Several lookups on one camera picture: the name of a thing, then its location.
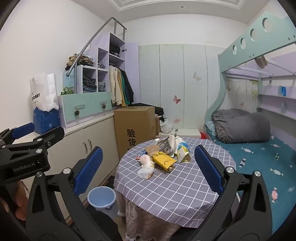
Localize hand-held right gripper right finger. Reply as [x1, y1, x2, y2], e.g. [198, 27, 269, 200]
[185, 145, 273, 241]

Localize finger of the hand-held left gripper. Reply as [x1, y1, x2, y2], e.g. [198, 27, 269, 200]
[0, 122, 35, 146]
[35, 126, 65, 149]

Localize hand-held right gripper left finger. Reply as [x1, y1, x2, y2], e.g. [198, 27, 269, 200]
[25, 146, 104, 241]

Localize blue plastic trash bin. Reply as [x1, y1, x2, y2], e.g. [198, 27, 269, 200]
[87, 186, 117, 209]

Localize blue yellow white carton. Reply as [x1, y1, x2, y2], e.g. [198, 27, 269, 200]
[176, 141, 192, 164]

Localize white torn paper bag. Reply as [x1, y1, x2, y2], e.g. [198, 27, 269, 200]
[168, 135, 179, 156]

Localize yellow paper bag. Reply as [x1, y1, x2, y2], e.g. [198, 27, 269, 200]
[152, 154, 177, 173]

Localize newspaper print paper bag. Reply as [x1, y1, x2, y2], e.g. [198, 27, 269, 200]
[157, 137, 176, 155]

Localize white plastic bag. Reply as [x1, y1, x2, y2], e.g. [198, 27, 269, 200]
[160, 119, 174, 134]
[137, 155, 155, 179]

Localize brown paper scrap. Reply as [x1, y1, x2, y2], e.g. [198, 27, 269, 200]
[144, 145, 160, 156]

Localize person's left hand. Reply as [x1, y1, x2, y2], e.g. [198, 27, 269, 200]
[15, 181, 29, 220]

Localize blue tissue pack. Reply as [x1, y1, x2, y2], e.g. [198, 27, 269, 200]
[33, 108, 61, 135]

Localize white low cabinet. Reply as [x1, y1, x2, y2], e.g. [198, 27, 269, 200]
[14, 111, 121, 219]

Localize grey checkered tablecloth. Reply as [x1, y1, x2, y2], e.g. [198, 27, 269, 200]
[114, 138, 236, 216]

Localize blue plaid pillow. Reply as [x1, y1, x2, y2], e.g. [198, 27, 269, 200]
[206, 121, 218, 137]

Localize teal drawer unit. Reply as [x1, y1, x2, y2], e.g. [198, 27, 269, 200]
[58, 91, 113, 129]

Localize white paper shopping bag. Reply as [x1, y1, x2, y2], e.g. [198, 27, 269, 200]
[30, 72, 60, 112]

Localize teal candy print bedsheet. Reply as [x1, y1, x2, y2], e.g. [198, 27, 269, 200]
[203, 130, 296, 204]

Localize grey duvet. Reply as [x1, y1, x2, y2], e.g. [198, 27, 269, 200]
[211, 109, 271, 143]

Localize large cardboard box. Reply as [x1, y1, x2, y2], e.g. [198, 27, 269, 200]
[114, 106, 156, 160]

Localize pink lace table skirt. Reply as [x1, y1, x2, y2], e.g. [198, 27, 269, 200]
[116, 192, 188, 241]

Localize beige hanging jacket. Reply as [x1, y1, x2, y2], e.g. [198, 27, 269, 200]
[109, 66, 123, 106]

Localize olive folded clothes pile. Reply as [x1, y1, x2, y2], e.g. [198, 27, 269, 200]
[65, 54, 94, 71]

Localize yellow hanging garment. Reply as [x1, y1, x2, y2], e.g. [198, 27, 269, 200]
[119, 70, 128, 107]

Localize black clothes heap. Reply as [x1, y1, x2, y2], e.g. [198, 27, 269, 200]
[132, 103, 164, 121]

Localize green hanging garment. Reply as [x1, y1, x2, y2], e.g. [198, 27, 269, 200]
[121, 70, 130, 102]

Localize black hanging garment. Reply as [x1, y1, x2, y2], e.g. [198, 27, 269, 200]
[120, 69, 134, 105]

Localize white cubby shelf unit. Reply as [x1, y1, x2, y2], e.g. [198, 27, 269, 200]
[62, 32, 139, 93]

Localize white wardrobe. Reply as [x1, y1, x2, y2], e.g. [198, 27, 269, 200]
[138, 44, 226, 136]

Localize dark folded clothes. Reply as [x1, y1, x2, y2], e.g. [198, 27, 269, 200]
[109, 45, 121, 57]

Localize grey metal handrail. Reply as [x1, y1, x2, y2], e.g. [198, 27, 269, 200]
[66, 17, 127, 93]

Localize purple wall shelf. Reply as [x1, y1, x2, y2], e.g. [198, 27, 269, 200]
[256, 76, 296, 116]

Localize teal bunk bed frame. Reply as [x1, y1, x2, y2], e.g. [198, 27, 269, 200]
[204, 17, 296, 130]

